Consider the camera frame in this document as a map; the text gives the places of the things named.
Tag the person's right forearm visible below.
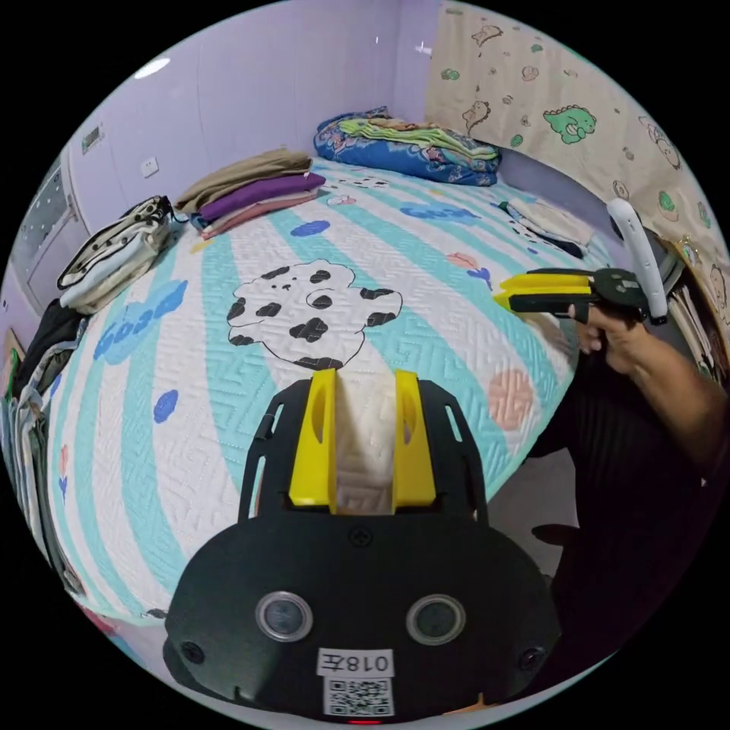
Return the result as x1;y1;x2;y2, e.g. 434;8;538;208
626;341;730;457

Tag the person's body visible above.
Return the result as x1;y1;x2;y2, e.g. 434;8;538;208
527;364;713;660

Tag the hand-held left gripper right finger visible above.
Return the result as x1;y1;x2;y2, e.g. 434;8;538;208
392;369;439;507

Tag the bed with striped printed quilt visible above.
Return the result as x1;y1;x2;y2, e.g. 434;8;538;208
48;154;621;624

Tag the pile of dark grey clothes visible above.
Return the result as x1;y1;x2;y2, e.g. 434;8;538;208
0;298;87;594

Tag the pile of cream dotted clothes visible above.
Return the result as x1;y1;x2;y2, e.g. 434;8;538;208
56;194;176;316

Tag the beige curtain with dinosaur print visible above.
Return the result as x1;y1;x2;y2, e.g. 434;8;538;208
424;0;730;349

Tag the person's right hand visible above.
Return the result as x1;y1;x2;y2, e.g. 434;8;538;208
576;303;664;376

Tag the pile of white clothes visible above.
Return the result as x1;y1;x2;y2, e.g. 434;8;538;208
498;195;598;259

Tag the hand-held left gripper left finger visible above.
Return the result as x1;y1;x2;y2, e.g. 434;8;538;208
287;368;338;509

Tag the blue printed rolled blanket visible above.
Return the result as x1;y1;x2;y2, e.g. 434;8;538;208
313;106;503;189

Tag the pile of khaki purple pink clothes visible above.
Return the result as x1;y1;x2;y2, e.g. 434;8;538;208
173;148;328;240

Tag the green striped folded blanket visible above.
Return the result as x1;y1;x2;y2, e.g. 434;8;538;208
341;116;498;162

